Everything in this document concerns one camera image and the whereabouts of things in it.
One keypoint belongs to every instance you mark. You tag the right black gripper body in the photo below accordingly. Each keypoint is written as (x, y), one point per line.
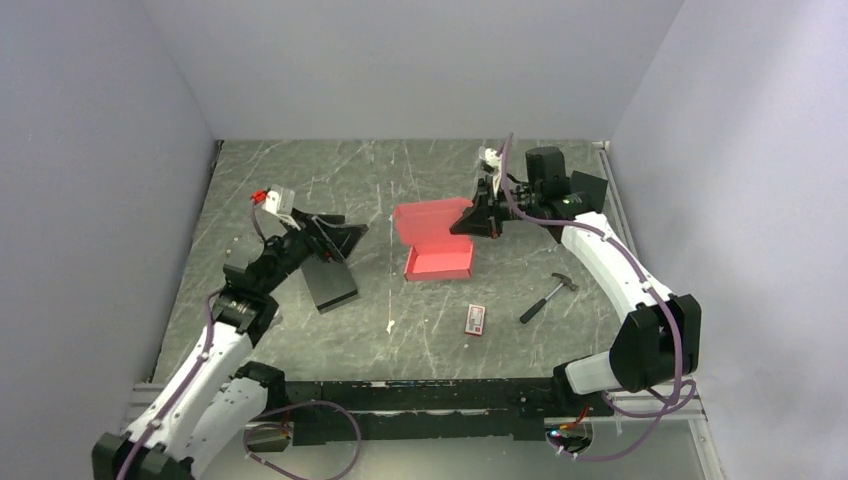
(525, 198)

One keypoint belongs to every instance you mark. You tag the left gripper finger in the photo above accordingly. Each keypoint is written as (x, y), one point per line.
(341, 240)
(309, 221)

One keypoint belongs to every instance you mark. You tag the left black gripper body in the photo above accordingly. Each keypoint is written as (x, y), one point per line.
(291, 250)

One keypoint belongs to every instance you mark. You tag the red cardboard paper box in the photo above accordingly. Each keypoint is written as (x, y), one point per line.
(435, 254)

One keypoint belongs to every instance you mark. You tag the small red white box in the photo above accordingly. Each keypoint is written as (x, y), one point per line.
(475, 320)

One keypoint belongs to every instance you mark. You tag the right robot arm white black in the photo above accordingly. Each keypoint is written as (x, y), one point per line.
(658, 339)

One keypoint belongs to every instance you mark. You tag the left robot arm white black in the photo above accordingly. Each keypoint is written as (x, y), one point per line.
(217, 391)

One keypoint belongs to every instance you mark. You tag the black box near left arm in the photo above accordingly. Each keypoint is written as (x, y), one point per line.
(331, 285)

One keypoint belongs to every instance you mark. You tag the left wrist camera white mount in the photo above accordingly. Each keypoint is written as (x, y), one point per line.
(278, 202)

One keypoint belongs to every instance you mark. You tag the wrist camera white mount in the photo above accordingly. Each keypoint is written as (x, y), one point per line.
(490, 161)
(278, 202)

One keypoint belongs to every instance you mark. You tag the black box near right wall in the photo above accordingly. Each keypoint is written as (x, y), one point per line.
(590, 188)

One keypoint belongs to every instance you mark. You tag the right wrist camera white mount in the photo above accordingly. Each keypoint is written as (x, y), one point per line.
(490, 161)

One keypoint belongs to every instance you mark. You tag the hammer with black handle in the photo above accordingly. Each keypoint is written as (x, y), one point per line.
(563, 282)

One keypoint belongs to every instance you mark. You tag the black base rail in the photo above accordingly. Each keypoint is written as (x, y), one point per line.
(522, 409)

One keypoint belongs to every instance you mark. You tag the aluminium frame rail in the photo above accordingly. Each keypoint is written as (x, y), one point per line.
(644, 406)

